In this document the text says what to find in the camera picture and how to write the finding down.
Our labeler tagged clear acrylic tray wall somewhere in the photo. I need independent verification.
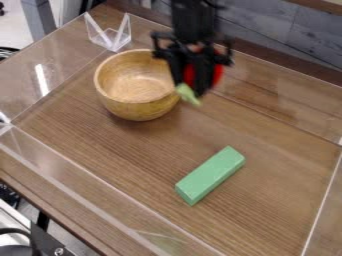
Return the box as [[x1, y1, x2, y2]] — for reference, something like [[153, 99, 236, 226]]
[[0, 19, 342, 256]]

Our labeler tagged green rectangular block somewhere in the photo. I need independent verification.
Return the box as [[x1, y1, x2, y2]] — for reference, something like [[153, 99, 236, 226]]
[[175, 146, 246, 206]]

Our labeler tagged clear acrylic corner bracket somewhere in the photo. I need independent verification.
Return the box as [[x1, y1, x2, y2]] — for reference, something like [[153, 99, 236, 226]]
[[84, 12, 131, 52]]

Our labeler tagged red plush strawberry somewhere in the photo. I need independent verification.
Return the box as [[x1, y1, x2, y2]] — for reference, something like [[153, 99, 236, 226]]
[[176, 48, 224, 106]]

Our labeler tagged wooden bowl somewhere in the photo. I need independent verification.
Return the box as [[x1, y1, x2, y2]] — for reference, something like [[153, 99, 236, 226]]
[[93, 49, 179, 121]]

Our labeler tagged black metal bracket with cable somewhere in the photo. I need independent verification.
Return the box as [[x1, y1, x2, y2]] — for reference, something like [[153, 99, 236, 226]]
[[0, 228, 77, 256]]

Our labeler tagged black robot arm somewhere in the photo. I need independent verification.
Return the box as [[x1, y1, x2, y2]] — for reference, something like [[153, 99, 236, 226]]
[[151, 0, 233, 102]]

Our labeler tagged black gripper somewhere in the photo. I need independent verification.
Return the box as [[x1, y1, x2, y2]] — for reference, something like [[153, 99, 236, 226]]
[[151, 16, 232, 97]]

